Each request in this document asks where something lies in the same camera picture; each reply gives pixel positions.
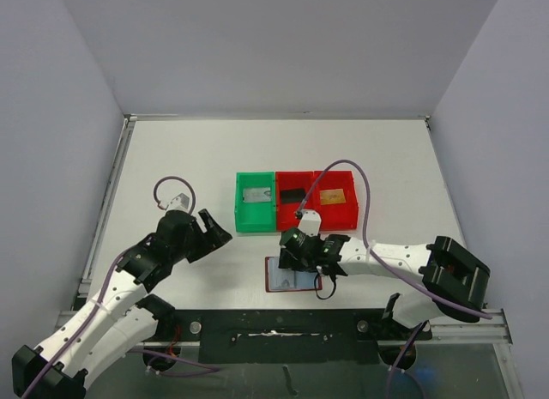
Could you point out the green plastic bin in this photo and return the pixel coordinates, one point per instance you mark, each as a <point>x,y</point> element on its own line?
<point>255,205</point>

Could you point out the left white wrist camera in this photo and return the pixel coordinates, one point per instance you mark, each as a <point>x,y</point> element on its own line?
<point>180,202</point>

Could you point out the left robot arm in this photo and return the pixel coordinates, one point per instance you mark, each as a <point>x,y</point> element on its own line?
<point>121,314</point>

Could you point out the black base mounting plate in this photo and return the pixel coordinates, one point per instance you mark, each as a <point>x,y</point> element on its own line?
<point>281,336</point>

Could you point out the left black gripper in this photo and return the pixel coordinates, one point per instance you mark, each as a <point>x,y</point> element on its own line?
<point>213,238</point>

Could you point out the black credit card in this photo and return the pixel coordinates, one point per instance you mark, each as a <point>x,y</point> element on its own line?
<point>295,195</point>

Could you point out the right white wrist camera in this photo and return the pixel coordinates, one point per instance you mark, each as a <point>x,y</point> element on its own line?
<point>310,222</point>

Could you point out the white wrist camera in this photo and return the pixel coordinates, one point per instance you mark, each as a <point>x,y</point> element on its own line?
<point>310,222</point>
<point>180,202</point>

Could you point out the red leather card holder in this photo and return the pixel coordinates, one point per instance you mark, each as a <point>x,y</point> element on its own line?
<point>278,280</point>

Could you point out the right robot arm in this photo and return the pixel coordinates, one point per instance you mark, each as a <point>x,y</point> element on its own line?
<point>447,280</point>

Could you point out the red bin with gold card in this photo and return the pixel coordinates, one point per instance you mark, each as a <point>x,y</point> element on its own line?
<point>339,217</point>

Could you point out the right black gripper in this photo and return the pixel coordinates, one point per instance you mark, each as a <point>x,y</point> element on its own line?
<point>290,256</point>

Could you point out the gold credit card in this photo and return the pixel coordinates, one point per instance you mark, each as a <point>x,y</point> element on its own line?
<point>332,197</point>

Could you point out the aluminium front rail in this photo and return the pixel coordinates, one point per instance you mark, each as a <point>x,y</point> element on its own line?
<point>496,330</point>

